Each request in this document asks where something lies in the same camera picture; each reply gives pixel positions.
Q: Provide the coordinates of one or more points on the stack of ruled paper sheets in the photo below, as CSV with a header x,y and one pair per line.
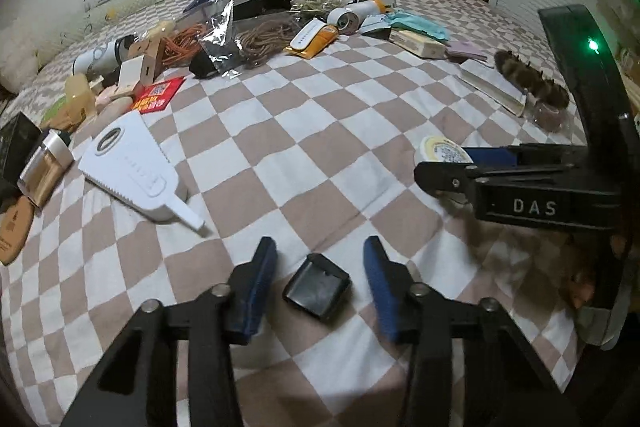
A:
x,y
492,89

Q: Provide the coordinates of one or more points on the small white slotted box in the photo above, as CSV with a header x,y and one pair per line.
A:
x,y
131,76

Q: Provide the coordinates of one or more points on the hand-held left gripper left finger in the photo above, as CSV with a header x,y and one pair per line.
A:
x,y
257,287

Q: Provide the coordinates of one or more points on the white bottle orange cap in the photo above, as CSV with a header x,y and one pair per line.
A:
x,y
370,6

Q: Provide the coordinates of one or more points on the gold and silver bottle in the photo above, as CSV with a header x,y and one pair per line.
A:
x,y
45,167

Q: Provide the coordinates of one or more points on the black glossy box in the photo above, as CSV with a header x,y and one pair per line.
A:
x,y
17,139

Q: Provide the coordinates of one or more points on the purple notebook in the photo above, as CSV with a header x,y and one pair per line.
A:
x,y
467,53

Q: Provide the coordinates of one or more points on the white cylinder bottle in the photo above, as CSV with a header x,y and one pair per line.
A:
x,y
97,57

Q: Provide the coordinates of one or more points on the checkered blanket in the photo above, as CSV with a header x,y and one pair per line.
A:
x,y
300,132

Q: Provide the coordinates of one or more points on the round cream tin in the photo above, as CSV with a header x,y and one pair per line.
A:
x,y
440,149

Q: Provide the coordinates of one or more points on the black square case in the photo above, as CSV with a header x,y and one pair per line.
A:
x,y
317,287

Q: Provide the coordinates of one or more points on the red printed card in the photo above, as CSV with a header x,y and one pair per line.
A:
x,y
157,96

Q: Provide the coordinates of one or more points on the brown furry hair claw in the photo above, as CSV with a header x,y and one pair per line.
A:
x,y
530,79

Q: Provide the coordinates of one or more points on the white tape roll silver core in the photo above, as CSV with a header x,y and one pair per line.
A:
x,y
345,21

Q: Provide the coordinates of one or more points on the cream tissue pack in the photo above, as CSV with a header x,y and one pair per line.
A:
x,y
420,44

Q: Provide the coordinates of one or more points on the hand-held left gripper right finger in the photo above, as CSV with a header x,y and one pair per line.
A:
x,y
382,292

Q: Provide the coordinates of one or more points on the light wooden block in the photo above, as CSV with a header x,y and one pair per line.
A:
x,y
150,49

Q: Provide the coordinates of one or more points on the small round cup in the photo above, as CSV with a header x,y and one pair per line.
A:
x,y
550,118

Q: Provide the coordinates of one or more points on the oval wooden tag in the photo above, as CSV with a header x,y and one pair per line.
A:
x,y
15,227

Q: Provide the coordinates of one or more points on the orange tube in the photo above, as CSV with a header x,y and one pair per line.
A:
x,y
325,41

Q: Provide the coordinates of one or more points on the beige oval sponge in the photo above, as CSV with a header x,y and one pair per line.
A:
x,y
117,108

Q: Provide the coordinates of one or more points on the teal cloth mask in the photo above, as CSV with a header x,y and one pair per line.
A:
x,y
420,24

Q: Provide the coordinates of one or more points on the yellow translucent block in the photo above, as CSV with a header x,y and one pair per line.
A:
x,y
80,94

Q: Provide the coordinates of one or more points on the small black card box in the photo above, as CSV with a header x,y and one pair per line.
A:
x,y
375,32

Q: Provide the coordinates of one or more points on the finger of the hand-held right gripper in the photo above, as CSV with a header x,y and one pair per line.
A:
x,y
490,156
440,177

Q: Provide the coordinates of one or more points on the white pillow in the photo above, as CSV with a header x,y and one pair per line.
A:
x,y
15,67

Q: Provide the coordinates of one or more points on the white toothed dispenser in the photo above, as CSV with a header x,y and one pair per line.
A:
x,y
135,172

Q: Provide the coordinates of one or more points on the small black pouch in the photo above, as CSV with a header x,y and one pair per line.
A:
x,y
205,67

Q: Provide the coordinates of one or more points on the person's right hand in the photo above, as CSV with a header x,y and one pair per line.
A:
x,y
582,287

